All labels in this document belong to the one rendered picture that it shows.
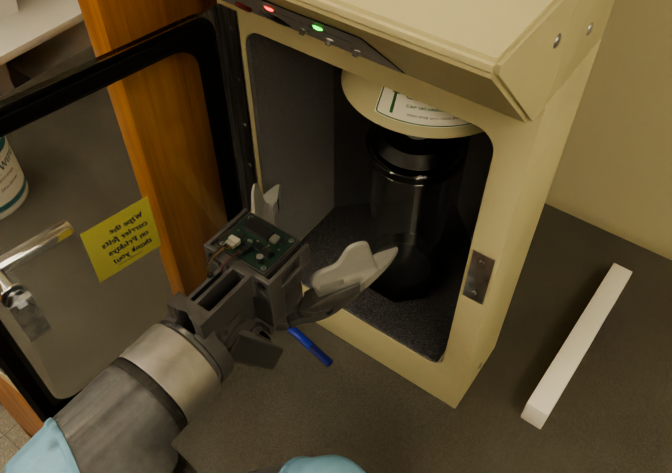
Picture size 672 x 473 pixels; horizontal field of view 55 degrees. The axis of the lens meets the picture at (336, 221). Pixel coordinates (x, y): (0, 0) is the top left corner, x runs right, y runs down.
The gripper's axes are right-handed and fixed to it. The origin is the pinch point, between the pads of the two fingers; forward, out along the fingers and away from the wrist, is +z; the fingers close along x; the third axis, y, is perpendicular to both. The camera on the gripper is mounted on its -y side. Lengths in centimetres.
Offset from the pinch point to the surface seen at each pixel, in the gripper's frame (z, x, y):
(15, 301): -24.7, 18.0, -0.5
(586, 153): 46, -13, -18
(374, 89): 5.7, -0.2, 12.7
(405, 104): 5.5, -3.6, 12.6
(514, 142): 3.2, -14.5, 15.4
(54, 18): 34, 103, -29
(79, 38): 45, 115, -44
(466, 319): 3.2, -14.4, -8.8
